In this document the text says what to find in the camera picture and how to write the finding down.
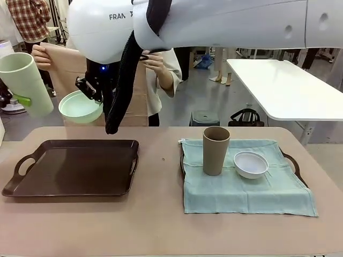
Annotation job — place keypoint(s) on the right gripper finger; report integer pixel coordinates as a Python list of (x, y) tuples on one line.
[(85, 87), (99, 97)]

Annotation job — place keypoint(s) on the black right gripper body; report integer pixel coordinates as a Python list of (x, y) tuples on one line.
[(96, 73)]

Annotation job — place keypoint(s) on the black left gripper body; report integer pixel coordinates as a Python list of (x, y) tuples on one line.
[(4, 96)]

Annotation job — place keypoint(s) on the tall light green cup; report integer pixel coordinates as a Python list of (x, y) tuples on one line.
[(26, 80)]

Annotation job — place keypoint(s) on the light green bowl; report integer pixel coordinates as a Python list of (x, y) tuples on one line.
[(80, 112)]

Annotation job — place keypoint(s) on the tall brown cup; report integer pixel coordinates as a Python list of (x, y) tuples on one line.
[(214, 152)]

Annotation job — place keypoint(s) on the white bowl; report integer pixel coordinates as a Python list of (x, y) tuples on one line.
[(250, 166)]

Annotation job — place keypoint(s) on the teal cloth mat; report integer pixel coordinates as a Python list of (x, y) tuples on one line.
[(241, 195)]

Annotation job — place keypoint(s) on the person's left forearm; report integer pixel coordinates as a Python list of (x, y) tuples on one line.
[(164, 80)]

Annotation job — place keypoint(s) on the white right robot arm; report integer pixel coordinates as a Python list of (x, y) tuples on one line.
[(214, 24)]

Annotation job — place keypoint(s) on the dark brown serving tray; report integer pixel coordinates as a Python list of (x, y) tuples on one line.
[(293, 162), (75, 171)]

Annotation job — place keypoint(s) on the person's right hand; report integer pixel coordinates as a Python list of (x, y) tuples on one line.
[(43, 57)]

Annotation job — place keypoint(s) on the person's left hand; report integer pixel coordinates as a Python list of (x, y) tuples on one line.
[(155, 61)]

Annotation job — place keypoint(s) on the white cylindrical appliance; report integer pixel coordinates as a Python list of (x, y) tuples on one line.
[(5, 51)]

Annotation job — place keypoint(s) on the black tripod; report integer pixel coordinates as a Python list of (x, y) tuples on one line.
[(61, 24)]

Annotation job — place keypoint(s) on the person in grey shirt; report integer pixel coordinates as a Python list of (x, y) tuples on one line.
[(174, 69)]

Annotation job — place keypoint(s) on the person in red plaid shirt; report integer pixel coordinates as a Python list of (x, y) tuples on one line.
[(29, 18)]

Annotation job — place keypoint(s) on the grey plastic stool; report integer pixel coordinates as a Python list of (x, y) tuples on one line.
[(205, 117)]

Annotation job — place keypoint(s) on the blue bag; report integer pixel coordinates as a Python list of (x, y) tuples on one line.
[(204, 61)]

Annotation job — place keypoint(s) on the black handbag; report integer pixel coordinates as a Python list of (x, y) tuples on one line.
[(246, 119)]

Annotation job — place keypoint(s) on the white side table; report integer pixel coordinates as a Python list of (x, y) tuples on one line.
[(281, 88)]

